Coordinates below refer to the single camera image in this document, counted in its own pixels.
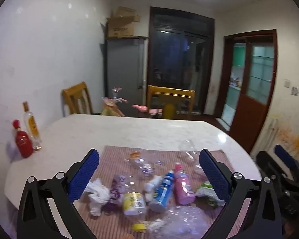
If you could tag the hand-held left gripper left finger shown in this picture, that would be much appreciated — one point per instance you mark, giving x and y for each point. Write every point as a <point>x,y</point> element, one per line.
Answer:
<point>86,176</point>

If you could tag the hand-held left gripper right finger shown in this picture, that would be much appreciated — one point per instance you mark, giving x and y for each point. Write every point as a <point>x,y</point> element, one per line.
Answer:
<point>214,176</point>

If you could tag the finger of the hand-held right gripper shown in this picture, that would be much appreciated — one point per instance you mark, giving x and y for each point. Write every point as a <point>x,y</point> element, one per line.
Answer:
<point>285,155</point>
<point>266,161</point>

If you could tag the green snack wrapper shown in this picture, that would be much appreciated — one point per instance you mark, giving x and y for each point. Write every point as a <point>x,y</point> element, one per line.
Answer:
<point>204,191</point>

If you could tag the white tissue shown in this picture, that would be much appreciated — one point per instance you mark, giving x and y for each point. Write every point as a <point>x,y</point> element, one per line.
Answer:
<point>98,194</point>

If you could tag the pink plastic bottle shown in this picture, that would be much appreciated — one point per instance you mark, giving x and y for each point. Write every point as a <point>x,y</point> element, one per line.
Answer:
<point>183,186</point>

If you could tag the purple label crushed bottle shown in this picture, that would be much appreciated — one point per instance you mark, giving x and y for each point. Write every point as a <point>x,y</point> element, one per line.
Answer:
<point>117,186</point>

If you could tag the clear plastic bottle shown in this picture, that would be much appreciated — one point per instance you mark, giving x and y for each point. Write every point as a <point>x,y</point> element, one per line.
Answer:
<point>189,149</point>

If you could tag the yellow label plastic bottle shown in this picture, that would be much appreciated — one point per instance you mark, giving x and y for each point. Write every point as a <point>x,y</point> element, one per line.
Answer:
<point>133,201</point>

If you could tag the blue label plastic bottle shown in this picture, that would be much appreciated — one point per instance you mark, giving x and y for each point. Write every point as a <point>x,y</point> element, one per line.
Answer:
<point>162,191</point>

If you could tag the clear pastry snack bag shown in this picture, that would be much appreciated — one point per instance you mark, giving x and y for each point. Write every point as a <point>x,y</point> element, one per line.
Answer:
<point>182,221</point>

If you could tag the small crushed clear bottle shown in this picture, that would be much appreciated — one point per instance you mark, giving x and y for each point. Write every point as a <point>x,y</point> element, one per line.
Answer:
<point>144,166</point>

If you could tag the small white plastic bottle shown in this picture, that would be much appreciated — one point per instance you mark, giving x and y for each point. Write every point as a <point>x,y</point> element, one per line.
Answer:
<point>150,185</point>

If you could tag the striped cloth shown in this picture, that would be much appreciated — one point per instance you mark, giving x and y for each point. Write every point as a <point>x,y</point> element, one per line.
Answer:
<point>114,154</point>

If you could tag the brown glass panel door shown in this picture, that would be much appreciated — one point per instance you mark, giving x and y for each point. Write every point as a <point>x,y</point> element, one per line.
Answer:
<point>249,114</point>

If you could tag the small clear glass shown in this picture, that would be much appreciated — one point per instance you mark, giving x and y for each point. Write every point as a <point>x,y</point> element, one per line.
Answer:
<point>37,148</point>

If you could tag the red ceramic bottle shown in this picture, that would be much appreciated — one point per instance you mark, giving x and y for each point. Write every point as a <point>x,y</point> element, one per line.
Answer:
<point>23,144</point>

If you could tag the yellow plastic bag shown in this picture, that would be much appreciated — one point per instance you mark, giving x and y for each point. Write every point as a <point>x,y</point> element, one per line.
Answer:
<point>109,110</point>

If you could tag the clear liquor bottle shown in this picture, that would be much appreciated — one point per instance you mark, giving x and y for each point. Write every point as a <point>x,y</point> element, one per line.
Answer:
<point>31,127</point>

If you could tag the kitchen counter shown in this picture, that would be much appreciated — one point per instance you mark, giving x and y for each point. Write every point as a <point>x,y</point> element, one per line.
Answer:
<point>235,94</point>

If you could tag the pink children's bike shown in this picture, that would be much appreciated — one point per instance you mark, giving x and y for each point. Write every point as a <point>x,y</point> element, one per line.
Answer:
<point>139,107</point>

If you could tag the wooden chair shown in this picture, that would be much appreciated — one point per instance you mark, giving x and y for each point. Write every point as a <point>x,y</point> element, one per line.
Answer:
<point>169,92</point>
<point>74,89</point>

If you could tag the grey refrigerator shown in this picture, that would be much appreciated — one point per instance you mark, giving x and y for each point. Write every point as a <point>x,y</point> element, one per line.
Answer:
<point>124,67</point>

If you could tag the dark glass sliding door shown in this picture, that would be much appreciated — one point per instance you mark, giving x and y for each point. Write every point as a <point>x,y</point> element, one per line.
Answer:
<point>174,54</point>

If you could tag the large open cardboard box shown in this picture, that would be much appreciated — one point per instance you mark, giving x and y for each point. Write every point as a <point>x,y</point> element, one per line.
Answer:
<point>120,28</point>

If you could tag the flat cardboard box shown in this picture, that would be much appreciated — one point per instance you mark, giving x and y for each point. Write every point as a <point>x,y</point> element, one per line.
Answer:
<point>124,11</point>

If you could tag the white wall socket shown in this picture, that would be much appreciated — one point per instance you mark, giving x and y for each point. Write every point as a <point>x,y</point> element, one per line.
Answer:
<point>294,90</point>

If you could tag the white wall switch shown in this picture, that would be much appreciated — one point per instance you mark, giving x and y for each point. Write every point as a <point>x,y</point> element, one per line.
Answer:
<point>286,83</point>

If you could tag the green kitchen wall cabinet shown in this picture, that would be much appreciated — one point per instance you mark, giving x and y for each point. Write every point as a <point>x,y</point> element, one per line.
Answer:
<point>238,54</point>

